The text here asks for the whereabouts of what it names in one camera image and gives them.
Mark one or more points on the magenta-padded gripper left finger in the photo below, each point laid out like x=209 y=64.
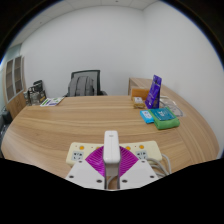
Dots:
x=83 y=171

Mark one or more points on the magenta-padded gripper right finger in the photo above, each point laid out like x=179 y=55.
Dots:
x=140 y=171

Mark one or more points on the white charger block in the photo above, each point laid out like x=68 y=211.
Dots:
x=111 y=146

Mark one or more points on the cream power strip orange switches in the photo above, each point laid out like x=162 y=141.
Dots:
x=83 y=150

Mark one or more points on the small blue packet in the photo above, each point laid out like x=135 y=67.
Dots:
x=146 y=116

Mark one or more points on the green folded cloth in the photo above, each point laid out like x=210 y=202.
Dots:
x=168 y=124

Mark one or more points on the teal printed booklet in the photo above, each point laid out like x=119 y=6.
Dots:
x=162 y=114

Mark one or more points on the clear plastic bag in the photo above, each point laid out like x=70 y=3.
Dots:
x=175 y=108

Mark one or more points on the green white leaflet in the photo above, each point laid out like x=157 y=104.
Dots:
x=51 y=101

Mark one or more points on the grey backpack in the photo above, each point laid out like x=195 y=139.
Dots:
x=81 y=86

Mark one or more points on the dark printed boxes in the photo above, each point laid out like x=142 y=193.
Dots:
x=35 y=93

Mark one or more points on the black mesh office chair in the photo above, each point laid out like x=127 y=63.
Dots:
x=97 y=80

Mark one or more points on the wooden shelf unit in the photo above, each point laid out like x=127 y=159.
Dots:
x=15 y=80

